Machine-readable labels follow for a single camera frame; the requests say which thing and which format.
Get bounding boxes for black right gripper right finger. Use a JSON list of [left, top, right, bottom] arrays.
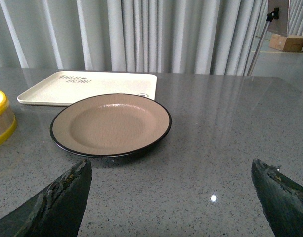
[[251, 159, 303, 237]]

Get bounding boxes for metal tripod leg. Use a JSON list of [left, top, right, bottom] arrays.
[[247, 7, 279, 76]]

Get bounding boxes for grey pleated curtain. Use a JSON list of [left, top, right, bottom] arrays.
[[0, 0, 264, 75]]

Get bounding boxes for bamboo steamer with yellow rims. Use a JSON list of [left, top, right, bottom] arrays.
[[0, 90, 17, 145]]

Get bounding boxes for cardboard box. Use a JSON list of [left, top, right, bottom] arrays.
[[269, 34, 303, 52]]

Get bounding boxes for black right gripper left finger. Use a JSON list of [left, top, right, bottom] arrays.
[[0, 159, 92, 237]]

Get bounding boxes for brown plate with black rim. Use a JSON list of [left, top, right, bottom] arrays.
[[49, 94, 172, 158]]

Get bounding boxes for cream bear tray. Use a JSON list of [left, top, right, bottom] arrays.
[[17, 71, 157, 106]]

